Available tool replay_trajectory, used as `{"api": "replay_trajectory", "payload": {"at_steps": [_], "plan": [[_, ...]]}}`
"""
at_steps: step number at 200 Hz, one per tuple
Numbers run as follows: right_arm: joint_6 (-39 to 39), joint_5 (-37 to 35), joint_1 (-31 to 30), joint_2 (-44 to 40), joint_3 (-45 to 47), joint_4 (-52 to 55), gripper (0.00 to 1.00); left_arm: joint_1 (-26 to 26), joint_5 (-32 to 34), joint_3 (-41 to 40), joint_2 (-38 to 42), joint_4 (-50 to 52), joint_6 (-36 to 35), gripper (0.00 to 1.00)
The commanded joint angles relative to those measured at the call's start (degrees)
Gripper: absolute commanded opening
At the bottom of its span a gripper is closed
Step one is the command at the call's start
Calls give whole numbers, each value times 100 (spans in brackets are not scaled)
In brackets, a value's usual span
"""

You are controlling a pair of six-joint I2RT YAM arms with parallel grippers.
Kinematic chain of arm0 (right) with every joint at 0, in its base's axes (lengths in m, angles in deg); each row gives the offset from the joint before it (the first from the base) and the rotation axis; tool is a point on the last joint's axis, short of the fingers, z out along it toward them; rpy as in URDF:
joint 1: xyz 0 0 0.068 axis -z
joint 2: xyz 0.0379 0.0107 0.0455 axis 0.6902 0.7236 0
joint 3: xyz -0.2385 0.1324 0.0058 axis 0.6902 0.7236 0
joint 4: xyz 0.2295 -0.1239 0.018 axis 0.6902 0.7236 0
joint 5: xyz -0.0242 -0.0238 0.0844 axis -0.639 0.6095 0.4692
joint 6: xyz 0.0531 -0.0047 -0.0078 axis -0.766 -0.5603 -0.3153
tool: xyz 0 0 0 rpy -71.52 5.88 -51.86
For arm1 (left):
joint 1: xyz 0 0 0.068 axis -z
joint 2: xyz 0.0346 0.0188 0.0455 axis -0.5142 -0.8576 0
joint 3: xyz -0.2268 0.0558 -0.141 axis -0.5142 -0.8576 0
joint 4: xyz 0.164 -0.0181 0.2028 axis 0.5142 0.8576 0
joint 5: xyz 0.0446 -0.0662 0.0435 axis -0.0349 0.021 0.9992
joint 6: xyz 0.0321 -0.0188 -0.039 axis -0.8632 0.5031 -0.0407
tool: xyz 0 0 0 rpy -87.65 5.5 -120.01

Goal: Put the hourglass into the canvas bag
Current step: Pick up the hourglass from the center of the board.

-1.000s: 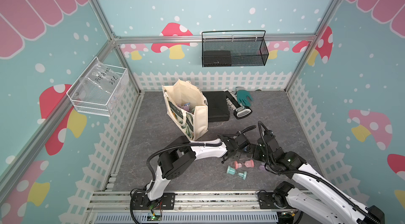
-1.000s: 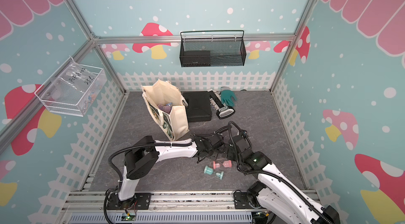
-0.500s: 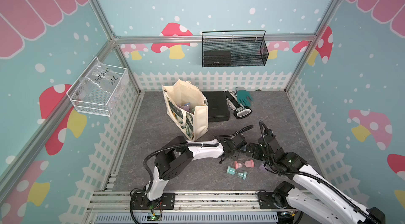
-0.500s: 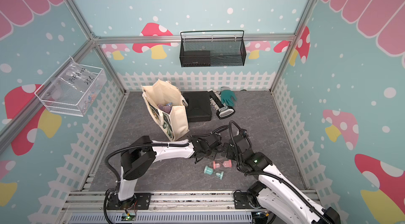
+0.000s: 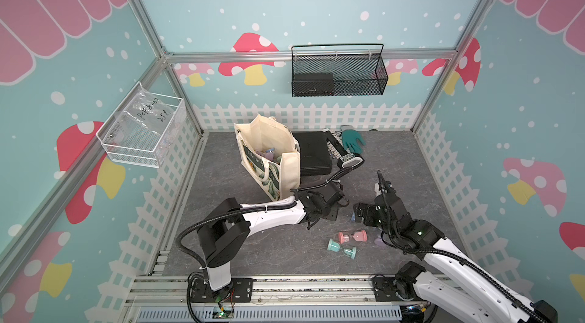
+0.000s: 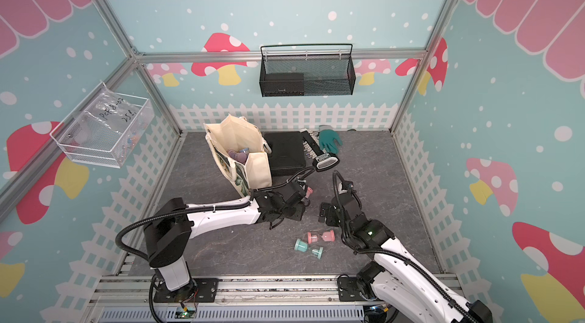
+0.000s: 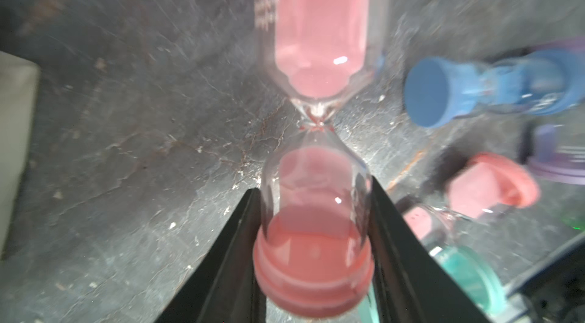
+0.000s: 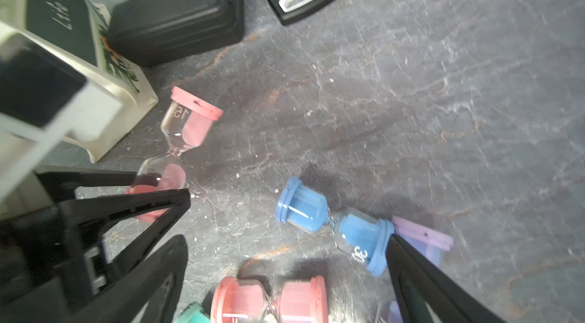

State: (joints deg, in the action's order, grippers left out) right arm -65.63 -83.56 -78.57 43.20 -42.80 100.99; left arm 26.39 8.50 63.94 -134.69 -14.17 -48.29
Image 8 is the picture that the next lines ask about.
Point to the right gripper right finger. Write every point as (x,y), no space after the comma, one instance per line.
(424,291)

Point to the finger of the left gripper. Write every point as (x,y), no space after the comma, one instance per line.
(119,186)

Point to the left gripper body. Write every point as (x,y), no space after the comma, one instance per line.
(46,275)

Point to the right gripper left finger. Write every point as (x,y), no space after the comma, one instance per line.
(153,289)

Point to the green hourglass front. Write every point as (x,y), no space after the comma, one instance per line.
(194,313)

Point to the cream canvas tote bag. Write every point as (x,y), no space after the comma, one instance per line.
(75,31)

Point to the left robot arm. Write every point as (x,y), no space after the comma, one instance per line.
(42,100)

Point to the lavender hourglass far right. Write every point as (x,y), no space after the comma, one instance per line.
(430,243)

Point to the blue hourglass right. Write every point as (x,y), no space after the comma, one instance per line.
(357,234)

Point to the pink hourglass upright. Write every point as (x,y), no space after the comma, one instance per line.
(185,126)

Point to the black flat box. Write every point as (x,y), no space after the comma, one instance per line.
(152,32)

